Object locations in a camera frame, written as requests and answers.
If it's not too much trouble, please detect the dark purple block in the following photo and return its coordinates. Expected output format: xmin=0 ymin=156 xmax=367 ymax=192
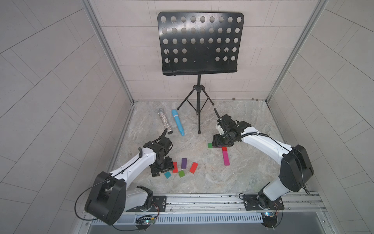
xmin=181 ymin=158 xmax=187 ymax=169

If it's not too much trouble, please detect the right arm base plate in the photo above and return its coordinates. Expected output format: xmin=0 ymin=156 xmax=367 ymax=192
xmin=239 ymin=194 xmax=284 ymax=212

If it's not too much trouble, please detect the circuit board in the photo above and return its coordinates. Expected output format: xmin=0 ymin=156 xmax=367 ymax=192
xmin=135 ymin=215 xmax=157 ymax=231
xmin=261 ymin=212 xmax=278 ymax=229

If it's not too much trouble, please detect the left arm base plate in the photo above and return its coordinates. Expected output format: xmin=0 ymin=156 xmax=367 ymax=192
xmin=126 ymin=196 xmax=167 ymax=212

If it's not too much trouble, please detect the blue microphone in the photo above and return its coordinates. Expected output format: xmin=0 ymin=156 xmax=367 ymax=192
xmin=172 ymin=109 xmax=185 ymax=136

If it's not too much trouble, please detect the magenta rectangular block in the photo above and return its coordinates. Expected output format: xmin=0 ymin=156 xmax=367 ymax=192
xmin=223 ymin=155 xmax=230 ymax=166

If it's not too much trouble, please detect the aluminium front rail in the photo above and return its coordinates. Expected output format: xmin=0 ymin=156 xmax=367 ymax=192
xmin=81 ymin=191 xmax=326 ymax=216

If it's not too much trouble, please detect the left circuit board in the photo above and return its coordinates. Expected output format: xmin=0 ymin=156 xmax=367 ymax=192
xmin=135 ymin=215 xmax=157 ymax=231

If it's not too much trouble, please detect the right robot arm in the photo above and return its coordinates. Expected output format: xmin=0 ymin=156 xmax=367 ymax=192
xmin=212 ymin=109 xmax=314 ymax=210

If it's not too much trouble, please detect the left black cable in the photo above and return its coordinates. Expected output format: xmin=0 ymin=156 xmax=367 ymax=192
xmin=73 ymin=175 xmax=160 ymax=232

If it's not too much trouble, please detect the right circuit board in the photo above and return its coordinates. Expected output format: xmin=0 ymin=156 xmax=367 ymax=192
xmin=261 ymin=212 xmax=278 ymax=229

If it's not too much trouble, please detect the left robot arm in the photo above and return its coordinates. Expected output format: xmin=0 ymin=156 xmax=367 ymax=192
xmin=84 ymin=130 xmax=174 ymax=225

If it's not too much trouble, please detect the black perforated music stand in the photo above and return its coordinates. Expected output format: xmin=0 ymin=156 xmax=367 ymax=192
xmin=157 ymin=11 xmax=244 ymax=116

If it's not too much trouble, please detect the glittery silver microphone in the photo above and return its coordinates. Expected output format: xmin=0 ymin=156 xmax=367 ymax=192
xmin=158 ymin=109 xmax=173 ymax=135

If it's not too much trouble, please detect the teal square block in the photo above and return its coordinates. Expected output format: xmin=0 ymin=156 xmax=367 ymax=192
xmin=164 ymin=171 xmax=171 ymax=179

